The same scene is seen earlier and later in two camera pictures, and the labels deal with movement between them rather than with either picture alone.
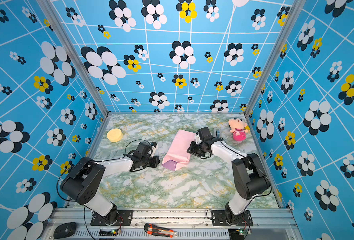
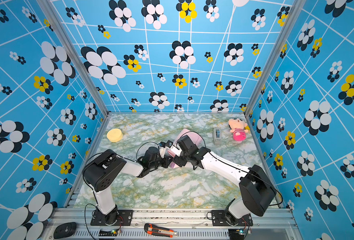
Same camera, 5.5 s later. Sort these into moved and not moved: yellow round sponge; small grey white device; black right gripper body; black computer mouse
Moved: black right gripper body
Not moved: yellow round sponge; small grey white device; black computer mouse
